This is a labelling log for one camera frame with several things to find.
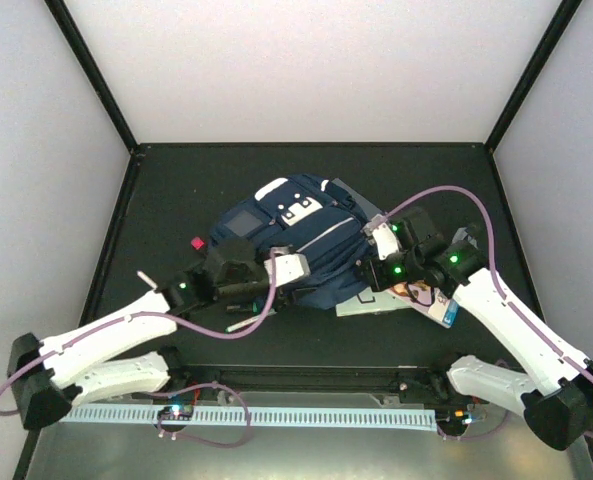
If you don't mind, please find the navy blue student backpack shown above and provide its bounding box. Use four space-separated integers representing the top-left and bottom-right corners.
208 174 374 310

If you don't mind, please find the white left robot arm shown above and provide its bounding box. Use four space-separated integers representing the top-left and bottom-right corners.
4 238 310 431

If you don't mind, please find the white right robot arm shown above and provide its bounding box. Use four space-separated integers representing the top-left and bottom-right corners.
358 208 593 451

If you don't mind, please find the green capped marker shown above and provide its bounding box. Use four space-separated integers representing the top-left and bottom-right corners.
226 301 257 315

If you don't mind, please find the dog picture book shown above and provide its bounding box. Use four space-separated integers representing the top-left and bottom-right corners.
388 281 459 329

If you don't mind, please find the white green pen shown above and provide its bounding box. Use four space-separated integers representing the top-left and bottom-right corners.
225 315 263 334

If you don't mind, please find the white square book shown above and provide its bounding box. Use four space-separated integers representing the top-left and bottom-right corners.
335 288 410 317

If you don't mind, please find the grey pencil pouch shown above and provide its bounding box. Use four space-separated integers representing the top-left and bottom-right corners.
452 223 481 248

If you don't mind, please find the dark blue notebook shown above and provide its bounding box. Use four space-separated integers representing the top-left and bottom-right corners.
332 178 381 218

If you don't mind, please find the red capped marker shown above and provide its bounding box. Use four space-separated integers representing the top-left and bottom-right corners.
191 237 206 250

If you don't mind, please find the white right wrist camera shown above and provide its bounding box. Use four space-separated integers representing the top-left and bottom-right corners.
363 214 400 260

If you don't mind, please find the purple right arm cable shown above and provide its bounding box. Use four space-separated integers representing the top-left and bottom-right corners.
363 184 593 444

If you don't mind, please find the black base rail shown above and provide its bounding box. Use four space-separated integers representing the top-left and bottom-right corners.
185 365 455 403

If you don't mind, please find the white slotted cable duct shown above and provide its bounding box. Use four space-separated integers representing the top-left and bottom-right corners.
61 403 437 431

